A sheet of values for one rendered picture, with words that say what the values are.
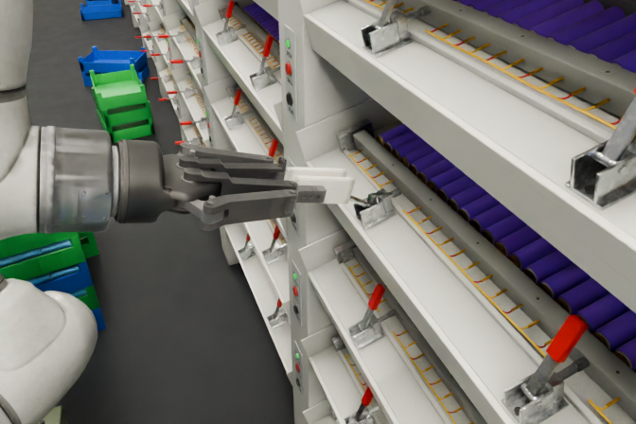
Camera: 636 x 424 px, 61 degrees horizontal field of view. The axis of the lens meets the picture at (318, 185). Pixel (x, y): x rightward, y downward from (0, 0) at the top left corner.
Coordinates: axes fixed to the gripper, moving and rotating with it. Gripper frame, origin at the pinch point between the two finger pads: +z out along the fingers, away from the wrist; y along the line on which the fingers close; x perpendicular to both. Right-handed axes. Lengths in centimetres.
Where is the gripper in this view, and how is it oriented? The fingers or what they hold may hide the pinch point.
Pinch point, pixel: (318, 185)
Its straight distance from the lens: 56.7
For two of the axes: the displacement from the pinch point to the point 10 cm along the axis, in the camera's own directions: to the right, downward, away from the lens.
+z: 9.0, 0.2, 4.4
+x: 2.3, -8.7, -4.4
